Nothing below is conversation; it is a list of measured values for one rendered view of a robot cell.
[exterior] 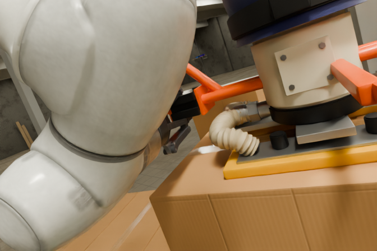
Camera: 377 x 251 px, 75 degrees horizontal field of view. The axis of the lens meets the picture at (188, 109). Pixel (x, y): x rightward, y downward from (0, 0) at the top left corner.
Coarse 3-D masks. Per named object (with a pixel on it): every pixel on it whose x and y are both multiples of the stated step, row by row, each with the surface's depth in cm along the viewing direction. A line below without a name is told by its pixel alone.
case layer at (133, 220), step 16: (144, 192) 179; (128, 208) 163; (144, 208) 156; (96, 224) 157; (112, 224) 151; (128, 224) 144; (144, 224) 139; (80, 240) 145; (96, 240) 139; (112, 240) 134; (128, 240) 129; (144, 240) 124; (160, 240) 120
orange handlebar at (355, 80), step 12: (360, 48) 41; (372, 48) 40; (336, 60) 38; (360, 60) 41; (336, 72) 32; (348, 72) 28; (360, 72) 26; (240, 84) 50; (252, 84) 48; (348, 84) 25; (360, 84) 22; (372, 84) 22; (204, 96) 53; (216, 96) 51; (228, 96) 51; (360, 96) 22; (372, 96) 22
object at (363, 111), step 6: (366, 108) 49; (372, 108) 48; (348, 114) 50; (354, 114) 50; (360, 114) 49; (276, 126) 56; (282, 126) 56; (288, 126) 55; (294, 126) 55; (252, 132) 59; (258, 132) 58; (264, 132) 58; (270, 132) 57
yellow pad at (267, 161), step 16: (368, 128) 37; (272, 144) 43; (288, 144) 42; (304, 144) 41; (320, 144) 39; (336, 144) 37; (352, 144) 36; (368, 144) 35; (240, 160) 43; (256, 160) 42; (272, 160) 40; (288, 160) 38; (304, 160) 37; (320, 160) 36; (336, 160) 35; (352, 160) 35; (368, 160) 34; (224, 176) 43; (240, 176) 42
